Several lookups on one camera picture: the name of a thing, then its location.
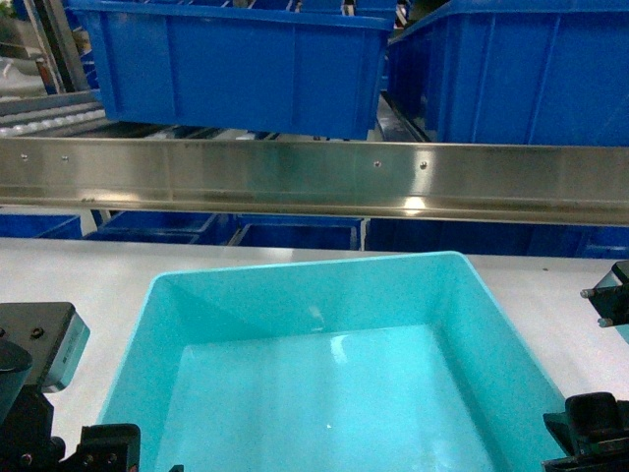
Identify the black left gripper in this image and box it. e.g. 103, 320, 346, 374
1, 341, 142, 472

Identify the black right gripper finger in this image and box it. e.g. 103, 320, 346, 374
542, 392, 628, 471

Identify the turquoise plastic bin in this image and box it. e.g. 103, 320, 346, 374
100, 252, 564, 471

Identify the blue bin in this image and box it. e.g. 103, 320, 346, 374
69, 1, 393, 140
388, 1, 628, 147
229, 214, 363, 251
1, 213, 83, 240
365, 219, 628, 260
84, 211, 238, 246

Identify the blue bin lower far left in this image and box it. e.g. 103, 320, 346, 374
1, 213, 83, 240

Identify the blue bin lower right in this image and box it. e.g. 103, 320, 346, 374
365, 219, 628, 260

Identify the blue bin lower middle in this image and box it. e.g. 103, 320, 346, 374
229, 214, 363, 251

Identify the roller conveyor track left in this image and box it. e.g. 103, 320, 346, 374
1, 91, 105, 139

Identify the blue bin upper right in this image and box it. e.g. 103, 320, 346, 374
388, 1, 628, 147

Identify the blue bin upper left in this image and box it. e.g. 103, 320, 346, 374
69, 1, 393, 140

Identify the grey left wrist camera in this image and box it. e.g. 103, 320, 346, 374
1, 302, 90, 393

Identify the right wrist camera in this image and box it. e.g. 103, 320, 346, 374
580, 260, 628, 343

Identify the stainless steel shelf rail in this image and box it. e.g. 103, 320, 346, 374
1, 138, 628, 226

